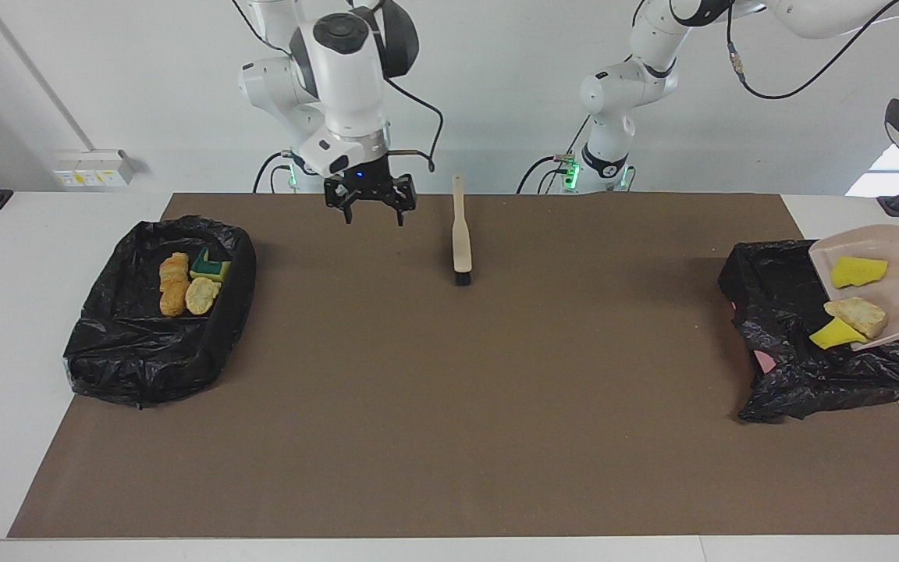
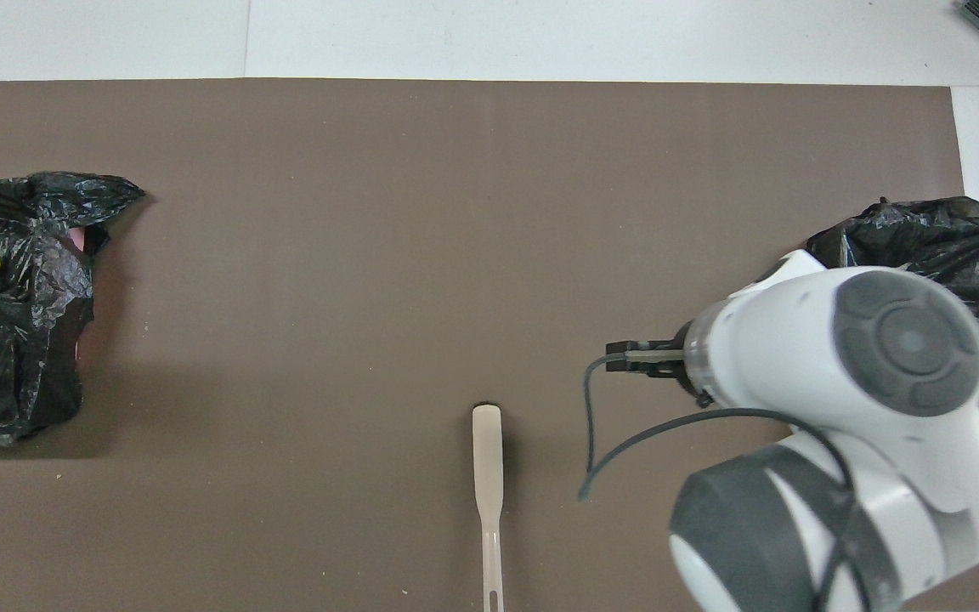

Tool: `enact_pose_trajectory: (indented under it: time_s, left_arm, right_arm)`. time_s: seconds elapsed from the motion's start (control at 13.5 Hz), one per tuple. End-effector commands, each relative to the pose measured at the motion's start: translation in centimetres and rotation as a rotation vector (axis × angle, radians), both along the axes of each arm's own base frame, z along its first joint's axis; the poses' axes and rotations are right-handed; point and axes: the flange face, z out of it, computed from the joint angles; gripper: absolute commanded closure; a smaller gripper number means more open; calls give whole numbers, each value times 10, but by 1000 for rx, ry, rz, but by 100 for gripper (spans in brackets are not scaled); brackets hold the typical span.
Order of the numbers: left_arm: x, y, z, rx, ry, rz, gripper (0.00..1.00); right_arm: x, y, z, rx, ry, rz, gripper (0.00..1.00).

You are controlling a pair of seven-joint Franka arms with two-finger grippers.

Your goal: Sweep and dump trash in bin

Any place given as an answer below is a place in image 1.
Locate brown table mat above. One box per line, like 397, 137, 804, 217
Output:
7, 193, 899, 539

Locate right black trash bag bin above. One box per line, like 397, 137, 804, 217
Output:
63, 217, 257, 409

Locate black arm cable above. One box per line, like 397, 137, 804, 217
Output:
231, 0, 446, 174
727, 0, 899, 101

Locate black base cable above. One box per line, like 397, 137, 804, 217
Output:
516, 117, 638, 194
253, 152, 294, 194

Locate yellow sponge with green back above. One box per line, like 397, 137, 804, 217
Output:
190, 248, 233, 284

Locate black left base cable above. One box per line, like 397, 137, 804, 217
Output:
516, 117, 638, 194

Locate beige hand brush black bristles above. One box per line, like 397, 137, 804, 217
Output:
452, 175, 473, 286

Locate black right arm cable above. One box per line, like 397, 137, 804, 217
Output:
231, 0, 446, 174

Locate pale rock-like bread chunk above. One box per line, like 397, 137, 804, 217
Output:
824, 297, 888, 339

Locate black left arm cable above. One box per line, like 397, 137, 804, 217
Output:
727, 0, 899, 101

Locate small yellow sponge piece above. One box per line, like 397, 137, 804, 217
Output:
808, 316, 870, 350

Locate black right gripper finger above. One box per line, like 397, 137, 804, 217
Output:
325, 178, 357, 226
391, 176, 417, 227

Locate wide yellow sponge piece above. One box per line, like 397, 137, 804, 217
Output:
831, 256, 889, 289

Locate brown peanut-shaped bread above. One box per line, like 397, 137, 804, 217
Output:
159, 281, 190, 318

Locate black trash bag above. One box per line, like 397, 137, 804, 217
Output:
717, 239, 899, 424

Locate pink plastic bin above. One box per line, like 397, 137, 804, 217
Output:
730, 301, 776, 374

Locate orange striped bread roll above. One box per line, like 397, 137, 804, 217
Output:
159, 252, 190, 286

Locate white wall outlet box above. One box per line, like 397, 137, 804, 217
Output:
54, 150, 138, 188

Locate white wall conduit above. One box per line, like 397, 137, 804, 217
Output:
0, 0, 96, 153

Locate black right base cable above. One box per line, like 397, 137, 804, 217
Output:
253, 152, 294, 194

